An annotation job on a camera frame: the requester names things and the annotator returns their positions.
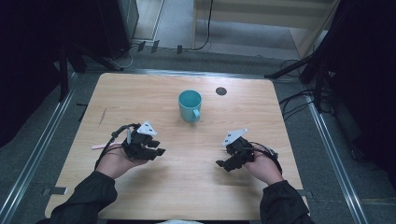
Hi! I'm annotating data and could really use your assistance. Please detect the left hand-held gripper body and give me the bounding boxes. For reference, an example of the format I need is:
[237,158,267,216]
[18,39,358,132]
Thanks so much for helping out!
[121,120,158,161]

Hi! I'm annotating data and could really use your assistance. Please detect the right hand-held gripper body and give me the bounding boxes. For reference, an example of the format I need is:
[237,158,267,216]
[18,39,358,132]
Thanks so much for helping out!
[220,128,256,166]

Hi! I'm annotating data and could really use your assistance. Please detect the person's left hand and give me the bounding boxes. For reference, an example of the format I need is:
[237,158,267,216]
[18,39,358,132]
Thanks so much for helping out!
[95,143,148,180]

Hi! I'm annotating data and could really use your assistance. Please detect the person's right hand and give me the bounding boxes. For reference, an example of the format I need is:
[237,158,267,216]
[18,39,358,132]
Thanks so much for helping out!
[244,150,285,187]

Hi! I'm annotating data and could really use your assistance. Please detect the pink strip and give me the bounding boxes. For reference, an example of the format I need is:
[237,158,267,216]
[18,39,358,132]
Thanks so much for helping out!
[91,142,124,151]

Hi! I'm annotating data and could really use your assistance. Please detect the teal cup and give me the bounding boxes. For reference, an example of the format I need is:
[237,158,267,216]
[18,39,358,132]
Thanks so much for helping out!
[177,90,203,124]

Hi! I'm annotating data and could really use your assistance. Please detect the black metal stand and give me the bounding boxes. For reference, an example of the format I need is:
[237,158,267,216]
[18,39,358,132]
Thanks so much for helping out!
[58,43,89,103]
[263,50,331,114]

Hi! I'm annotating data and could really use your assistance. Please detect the dark cabinet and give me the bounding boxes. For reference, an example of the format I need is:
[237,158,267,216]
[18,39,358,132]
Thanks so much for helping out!
[95,0,140,61]

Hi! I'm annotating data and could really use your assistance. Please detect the left hand-held gripper cable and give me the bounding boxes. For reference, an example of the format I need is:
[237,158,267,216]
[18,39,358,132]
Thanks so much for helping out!
[93,122,142,171]

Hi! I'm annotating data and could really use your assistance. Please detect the hand-held gripper cable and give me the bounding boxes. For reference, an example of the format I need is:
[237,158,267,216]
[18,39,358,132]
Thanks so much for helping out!
[93,122,142,171]
[247,141,283,175]

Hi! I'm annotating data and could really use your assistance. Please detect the right hand-held gripper cable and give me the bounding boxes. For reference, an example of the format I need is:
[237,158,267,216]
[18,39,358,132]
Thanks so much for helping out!
[247,141,283,175]

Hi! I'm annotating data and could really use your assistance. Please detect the black floor cables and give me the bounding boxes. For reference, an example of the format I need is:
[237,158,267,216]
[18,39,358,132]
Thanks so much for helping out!
[278,89,316,122]

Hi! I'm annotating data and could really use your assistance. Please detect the white floor cable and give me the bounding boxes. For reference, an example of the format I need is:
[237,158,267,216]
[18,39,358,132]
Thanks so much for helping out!
[107,46,135,70]

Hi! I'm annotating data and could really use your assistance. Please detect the grey metal bracket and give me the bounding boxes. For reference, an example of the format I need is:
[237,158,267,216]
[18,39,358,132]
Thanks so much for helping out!
[41,186,68,197]

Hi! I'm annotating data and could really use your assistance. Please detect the metal floor rail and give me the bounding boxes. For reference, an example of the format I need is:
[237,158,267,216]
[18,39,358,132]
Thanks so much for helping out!
[305,94,371,224]
[0,72,78,224]

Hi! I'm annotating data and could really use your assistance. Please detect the hanging black cable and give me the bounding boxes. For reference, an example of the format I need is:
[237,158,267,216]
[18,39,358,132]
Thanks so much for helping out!
[192,0,215,51]

